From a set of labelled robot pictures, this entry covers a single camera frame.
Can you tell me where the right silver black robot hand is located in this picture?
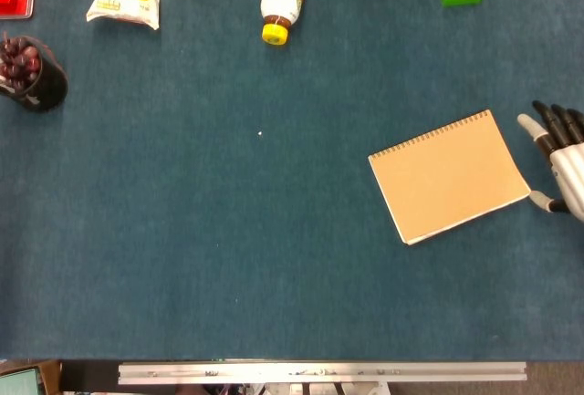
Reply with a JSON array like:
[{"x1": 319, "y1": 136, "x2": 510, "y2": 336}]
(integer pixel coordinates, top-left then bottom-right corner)
[{"x1": 516, "y1": 99, "x2": 584, "y2": 223}]

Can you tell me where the spiral notebook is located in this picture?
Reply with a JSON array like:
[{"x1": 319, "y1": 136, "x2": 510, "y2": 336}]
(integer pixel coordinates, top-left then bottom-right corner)
[{"x1": 367, "y1": 109, "x2": 532, "y2": 246}]

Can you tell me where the blue felt table cloth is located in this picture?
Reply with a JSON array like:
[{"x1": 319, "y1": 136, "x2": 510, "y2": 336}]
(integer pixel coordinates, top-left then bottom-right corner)
[{"x1": 0, "y1": 0, "x2": 584, "y2": 362}]

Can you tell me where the black cup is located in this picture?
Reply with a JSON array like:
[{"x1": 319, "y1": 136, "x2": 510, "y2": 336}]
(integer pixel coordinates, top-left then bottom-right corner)
[{"x1": 0, "y1": 35, "x2": 69, "y2": 112}]

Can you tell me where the dark red grapes bunch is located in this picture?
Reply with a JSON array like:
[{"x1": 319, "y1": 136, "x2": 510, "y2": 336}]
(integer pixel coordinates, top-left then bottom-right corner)
[{"x1": 0, "y1": 32, "x2": 42, "y2": 91}]

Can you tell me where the teal flat box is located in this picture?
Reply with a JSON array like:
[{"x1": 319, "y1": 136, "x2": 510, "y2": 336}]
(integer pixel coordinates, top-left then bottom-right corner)
[{"x1": 0, "y1": 366, "x2": 42, "y2": 395}]

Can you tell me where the aluminium profile rail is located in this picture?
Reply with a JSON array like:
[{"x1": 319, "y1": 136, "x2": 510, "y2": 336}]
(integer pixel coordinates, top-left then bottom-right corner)
[{"x1": 117, "y1": 360, "x2": 528, "y2": 386}]

